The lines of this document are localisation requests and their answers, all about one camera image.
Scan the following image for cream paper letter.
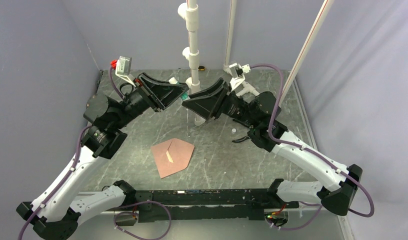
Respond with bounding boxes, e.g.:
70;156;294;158
166;151;174;163

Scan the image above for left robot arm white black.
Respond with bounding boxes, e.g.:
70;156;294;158
16;73;189;240

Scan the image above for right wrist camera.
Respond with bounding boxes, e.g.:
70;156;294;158
228;63;251;91

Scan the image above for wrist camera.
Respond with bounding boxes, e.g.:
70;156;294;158
110;56;135;85
228;63;251;91

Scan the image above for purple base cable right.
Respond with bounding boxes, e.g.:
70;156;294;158
264;205;322;232

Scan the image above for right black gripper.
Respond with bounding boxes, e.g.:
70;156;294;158
182;77;259;127

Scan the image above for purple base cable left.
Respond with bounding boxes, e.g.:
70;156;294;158
113;200;173;240

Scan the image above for pink brown envelope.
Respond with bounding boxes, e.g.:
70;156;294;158
150;138;195;179

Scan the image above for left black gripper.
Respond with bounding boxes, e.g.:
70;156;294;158
111;72;189;130

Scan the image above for white PVC pipe frame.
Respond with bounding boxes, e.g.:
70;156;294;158
177;0;335;127

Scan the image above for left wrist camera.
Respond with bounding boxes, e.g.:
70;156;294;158
110;56;135;85

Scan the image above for green glue stick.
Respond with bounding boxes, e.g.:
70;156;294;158
180;94;189;101

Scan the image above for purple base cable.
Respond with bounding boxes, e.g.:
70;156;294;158
113;200;173;240
264;205;322;232

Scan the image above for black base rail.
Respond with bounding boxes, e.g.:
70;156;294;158
102;188;299;223

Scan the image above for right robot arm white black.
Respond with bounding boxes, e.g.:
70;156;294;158
182;78;363;216

